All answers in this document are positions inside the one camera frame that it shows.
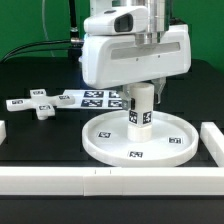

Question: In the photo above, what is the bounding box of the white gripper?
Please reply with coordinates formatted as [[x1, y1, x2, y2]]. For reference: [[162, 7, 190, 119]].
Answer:
[[82, 24, 191, 111]]

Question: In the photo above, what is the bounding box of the white round table top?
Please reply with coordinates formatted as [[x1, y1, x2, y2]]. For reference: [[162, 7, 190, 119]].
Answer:
[[82, 111, 199, 167]]

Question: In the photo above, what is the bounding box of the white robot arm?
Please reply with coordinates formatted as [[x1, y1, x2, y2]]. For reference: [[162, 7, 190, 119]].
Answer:
[[82, 0, 191, 110]]

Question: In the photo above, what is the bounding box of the white marker tag sheet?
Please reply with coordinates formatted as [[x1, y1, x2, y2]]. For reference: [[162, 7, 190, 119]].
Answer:
[[64, 90, 122, 110]]

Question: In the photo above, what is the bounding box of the white cross-shaped table base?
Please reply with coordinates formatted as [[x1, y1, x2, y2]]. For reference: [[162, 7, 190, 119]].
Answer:
[[6, 89, 75, 120]]

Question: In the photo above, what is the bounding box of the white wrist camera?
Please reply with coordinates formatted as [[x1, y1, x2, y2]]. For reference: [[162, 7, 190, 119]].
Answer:
[[84, 6, 148, 35]]

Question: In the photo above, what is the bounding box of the white right rail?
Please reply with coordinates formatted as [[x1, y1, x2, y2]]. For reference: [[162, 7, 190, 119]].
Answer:
[[200, 122, 224, 168]]

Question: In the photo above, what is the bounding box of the white rail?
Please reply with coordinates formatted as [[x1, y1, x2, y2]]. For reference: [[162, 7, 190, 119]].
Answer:
[[0, 120, 6, 145], [0, 167, 224, 196], [200, 122, 224, 168]]

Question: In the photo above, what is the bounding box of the black cable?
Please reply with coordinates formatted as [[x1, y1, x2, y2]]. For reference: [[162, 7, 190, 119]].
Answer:
[[0, 0, 84, 64]]

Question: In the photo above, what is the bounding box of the white front rail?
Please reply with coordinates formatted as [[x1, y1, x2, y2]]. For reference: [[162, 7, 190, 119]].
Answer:
[[0, 167, 224, 196]]

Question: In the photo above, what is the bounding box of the white left rail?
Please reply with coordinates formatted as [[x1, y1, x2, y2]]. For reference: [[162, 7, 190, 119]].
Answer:
[[0, 120, 6, 145]]

